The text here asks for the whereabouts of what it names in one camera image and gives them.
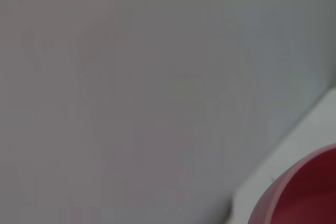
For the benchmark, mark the pink plastic bowl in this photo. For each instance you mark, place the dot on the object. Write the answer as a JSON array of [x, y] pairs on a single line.
[[307, 192]]

